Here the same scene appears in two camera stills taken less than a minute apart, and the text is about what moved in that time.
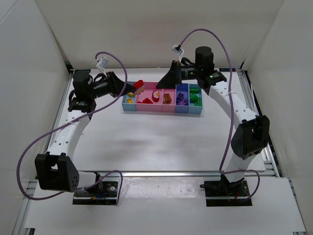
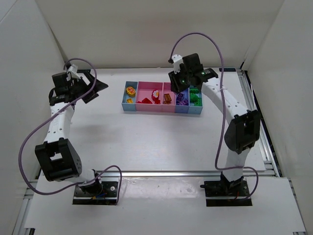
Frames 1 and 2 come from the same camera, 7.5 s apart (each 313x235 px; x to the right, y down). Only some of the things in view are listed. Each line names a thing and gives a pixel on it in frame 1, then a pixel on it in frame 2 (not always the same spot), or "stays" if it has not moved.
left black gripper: (111, 82) → (86, 85)
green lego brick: (194, 98) stays
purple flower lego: (180, 97) stays
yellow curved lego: (129, 101) stays
